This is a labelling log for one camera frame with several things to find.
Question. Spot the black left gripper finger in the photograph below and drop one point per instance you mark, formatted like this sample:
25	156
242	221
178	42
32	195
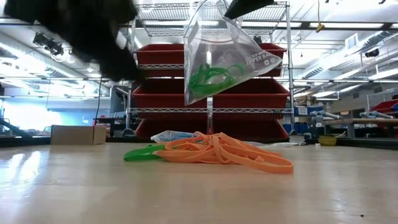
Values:
124	65

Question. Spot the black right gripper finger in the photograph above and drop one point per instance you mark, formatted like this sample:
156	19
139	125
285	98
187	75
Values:
248	4

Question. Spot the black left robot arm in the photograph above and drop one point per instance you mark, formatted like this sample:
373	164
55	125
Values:
31	9

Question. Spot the orange rubber band pile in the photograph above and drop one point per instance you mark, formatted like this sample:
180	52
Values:
217	152

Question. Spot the red plastic bin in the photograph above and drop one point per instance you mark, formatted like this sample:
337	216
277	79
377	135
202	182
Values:
168	124
255	99
248	126
161	56
275	49
161	96

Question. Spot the black ceiling-mounted device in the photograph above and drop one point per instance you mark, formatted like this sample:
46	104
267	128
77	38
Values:
371	53
48	43

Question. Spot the dark desk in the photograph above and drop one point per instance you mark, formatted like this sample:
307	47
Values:
107	119

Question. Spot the yellow hanging tag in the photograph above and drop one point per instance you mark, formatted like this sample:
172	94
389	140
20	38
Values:
319	27

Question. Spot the small brown cardboard box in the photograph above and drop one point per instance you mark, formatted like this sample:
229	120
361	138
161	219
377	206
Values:
77	135

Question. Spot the distant cardboard box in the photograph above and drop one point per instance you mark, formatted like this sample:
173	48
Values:
306	100

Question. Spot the blue storage bins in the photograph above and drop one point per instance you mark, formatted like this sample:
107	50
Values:
303	110

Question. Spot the black slanted bar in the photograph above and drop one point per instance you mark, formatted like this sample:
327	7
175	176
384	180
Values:
12	129

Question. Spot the wooden workbench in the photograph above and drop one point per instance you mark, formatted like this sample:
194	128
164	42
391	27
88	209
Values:
357	122

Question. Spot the black aluminium table frame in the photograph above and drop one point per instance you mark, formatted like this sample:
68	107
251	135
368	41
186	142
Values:
25	141

